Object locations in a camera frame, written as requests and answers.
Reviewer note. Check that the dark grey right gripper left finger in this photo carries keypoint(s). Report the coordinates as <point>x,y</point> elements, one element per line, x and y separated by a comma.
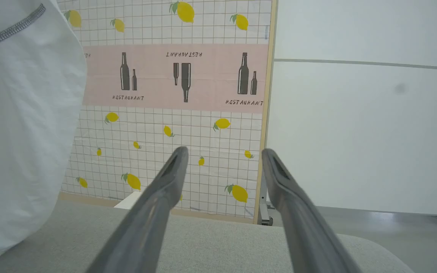
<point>154,212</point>

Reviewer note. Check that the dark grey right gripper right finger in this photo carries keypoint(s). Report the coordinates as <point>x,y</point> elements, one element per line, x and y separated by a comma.
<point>298,220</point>

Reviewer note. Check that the white garment with grey stitching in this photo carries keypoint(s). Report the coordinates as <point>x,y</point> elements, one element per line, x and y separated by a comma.
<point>25,113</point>

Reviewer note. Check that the white box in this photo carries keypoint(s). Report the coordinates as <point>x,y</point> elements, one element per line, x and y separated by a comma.
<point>129,203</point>

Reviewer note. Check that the grey metal panel stand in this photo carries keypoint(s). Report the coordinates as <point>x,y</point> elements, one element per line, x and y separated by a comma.
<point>266,218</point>

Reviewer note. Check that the plain white panel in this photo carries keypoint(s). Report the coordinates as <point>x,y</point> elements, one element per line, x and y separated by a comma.
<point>355,132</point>

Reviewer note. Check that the lemon print backdrop panel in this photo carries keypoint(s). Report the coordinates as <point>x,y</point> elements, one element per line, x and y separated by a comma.
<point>203,76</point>

